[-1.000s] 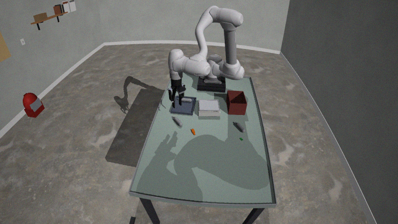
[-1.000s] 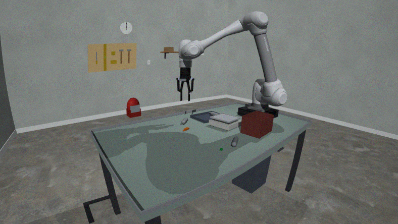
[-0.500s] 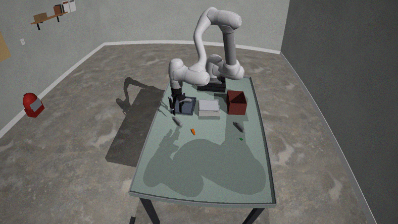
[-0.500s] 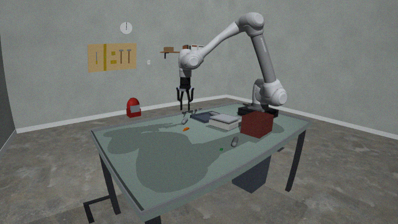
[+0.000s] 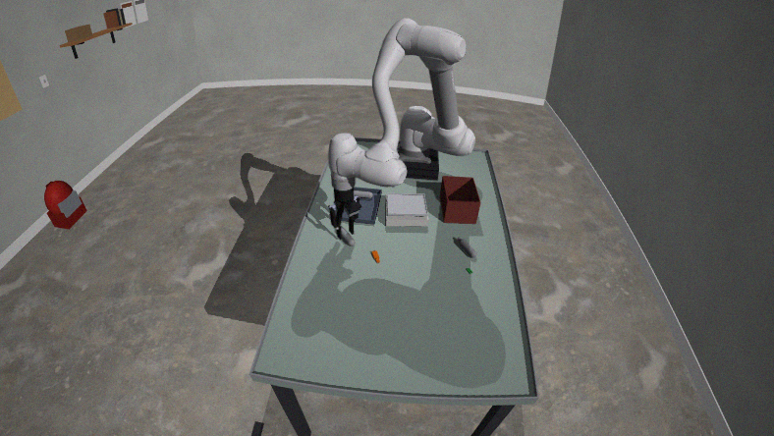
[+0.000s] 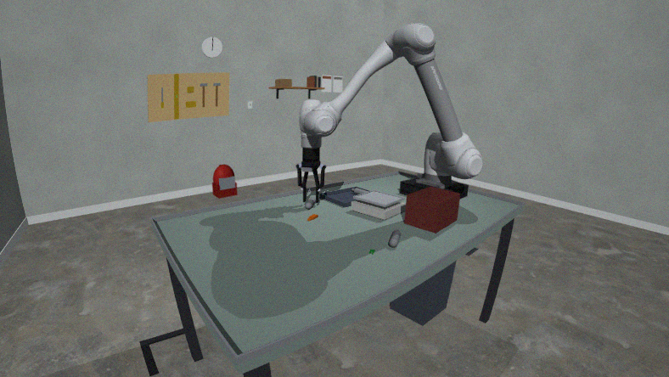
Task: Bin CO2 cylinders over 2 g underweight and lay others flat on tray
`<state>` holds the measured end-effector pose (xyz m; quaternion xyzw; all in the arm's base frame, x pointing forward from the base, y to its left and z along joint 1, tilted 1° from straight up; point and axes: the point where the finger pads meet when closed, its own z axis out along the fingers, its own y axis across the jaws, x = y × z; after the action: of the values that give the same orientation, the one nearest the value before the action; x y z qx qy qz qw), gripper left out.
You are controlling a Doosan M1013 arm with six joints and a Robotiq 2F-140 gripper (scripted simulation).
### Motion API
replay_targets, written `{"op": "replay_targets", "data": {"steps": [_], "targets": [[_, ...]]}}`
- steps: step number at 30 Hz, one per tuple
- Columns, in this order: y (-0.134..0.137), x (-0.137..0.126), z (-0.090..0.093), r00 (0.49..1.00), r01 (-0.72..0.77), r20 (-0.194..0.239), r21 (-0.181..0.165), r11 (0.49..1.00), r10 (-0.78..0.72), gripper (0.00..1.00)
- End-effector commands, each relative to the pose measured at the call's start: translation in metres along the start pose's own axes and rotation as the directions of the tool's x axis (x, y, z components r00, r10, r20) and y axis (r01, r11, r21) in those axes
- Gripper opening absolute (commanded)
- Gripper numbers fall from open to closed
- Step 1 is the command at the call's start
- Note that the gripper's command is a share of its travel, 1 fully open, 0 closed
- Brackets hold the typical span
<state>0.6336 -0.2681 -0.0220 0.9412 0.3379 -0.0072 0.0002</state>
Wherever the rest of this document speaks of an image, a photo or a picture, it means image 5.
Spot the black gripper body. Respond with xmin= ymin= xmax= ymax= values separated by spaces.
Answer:
xmin=334 ymin=188 xmax=355 ymax=210

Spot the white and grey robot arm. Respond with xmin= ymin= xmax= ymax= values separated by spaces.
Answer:
xmin=328 ymin=18 xmax=475 ymax=191

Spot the grey metal gas cylinder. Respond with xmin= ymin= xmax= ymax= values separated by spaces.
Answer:
xmin=457 ymin=237 xmax=476 ymax=258

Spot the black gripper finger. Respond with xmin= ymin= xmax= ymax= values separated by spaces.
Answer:
xmin=349 ymin=195 xmax=360 ymax=235
xmin=328 ymin=201 xmax=344 ymax=240

